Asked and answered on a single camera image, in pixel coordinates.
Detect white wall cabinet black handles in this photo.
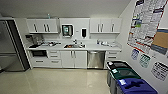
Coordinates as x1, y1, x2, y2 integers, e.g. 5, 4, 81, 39
89, 17, 123, 35

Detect black coffee machine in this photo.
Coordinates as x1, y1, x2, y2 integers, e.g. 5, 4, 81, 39
25, 34, 39, 48

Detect blue wall sign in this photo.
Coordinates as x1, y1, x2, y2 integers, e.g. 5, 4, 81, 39
130, 49, 141, 61

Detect black built-in microwave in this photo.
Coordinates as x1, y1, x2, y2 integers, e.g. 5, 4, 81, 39
29, 49, 49, 59

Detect chrome sink faucet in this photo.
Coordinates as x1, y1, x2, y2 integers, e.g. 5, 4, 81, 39
72, 38, 79, 46

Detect white two-door base cabinet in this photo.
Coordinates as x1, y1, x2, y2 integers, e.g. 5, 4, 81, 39
60, 49, 89, 70

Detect black soap dispenser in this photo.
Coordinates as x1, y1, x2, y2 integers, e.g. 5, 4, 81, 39
80, 27, 88, 39

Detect steel paper towel dispenser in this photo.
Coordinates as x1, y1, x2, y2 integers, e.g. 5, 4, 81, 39
61, 23, 74, 38

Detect stainless steel sink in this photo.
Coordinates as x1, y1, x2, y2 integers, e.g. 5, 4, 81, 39
63, 43, 86, 50

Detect white cloth towel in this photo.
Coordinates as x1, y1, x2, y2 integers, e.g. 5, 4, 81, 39
100, 40, 118, 48

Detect green lid waste bin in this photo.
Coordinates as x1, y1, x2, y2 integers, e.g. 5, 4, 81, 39
109, 66, 141, 94

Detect blue dish soap bottle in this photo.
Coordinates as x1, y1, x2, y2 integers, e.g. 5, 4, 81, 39
96, 39, 101, 46

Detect stainless steel refrigerator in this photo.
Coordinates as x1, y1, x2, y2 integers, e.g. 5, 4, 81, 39
0, 18, 33, 73

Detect white wall sign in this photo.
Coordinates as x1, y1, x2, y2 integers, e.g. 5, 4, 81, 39
150, 60, 168, 82

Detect stainless steel dishwasher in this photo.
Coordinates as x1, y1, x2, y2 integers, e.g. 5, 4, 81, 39
87, 50, 107, 70

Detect green wall sign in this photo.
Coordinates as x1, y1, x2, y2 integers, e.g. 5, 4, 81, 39
139, 53, 152, 70

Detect white drawer unit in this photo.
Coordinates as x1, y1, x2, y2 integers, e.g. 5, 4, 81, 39
105, 50, 122, 70
47, 49, 63, 69

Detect white three-door wall cabinet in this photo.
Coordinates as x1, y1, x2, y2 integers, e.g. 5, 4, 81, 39
25, 17, 61, 35

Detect black lid waste bin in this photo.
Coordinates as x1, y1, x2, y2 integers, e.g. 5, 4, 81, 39
105, 60, 130, 88

